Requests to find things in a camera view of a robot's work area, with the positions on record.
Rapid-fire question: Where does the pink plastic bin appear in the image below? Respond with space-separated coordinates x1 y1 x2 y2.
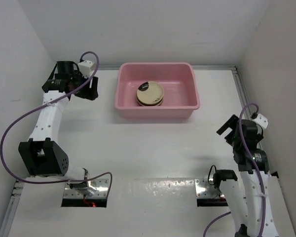
114 62 200 119

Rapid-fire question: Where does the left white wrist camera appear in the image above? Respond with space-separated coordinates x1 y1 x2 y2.
78 60 96 78

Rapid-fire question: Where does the green plate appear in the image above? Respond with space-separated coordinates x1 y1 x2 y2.
137 99 163 107

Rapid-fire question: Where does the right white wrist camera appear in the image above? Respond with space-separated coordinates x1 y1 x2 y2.
251 113 268 129

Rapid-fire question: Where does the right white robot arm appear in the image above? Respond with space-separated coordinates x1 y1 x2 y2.
213 115 279 237

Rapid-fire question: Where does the metal base plate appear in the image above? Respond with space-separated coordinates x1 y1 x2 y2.
63 179 109 199
194 178 225 199

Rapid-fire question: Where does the cream plate with black brushstroke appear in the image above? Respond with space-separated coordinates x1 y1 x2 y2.
136 81 164 104

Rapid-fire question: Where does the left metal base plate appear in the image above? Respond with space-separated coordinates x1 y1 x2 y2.
63 179 109 199

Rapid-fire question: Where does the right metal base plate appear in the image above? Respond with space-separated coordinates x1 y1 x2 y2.
194 178 225 199

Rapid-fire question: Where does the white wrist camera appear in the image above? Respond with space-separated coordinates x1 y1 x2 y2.
251 113 268 129
78 60 96 78

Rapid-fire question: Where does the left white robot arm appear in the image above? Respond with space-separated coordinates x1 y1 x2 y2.
18 60 97 197

